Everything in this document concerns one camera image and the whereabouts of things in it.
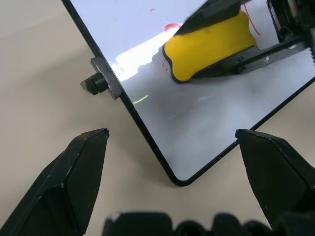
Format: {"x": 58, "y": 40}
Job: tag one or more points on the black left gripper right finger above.
{"x": 278, "y": 177}

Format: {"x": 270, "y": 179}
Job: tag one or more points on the yellow eraser with black felt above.
{"x": 209, "y": 49}

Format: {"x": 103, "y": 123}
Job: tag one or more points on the black-framed whiteboard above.
{"x": 187, "y": 118}

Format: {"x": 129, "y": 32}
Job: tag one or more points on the black whiteboard clamp knob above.
{"x": 105, "y": 78}

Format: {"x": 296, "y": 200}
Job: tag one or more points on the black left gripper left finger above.
{"x": 61, "y": 191}

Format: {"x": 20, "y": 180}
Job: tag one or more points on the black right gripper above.
{"x": 304, "y": 17}

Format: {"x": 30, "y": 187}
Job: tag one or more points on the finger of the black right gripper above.
{"x": 211, "y": 14}

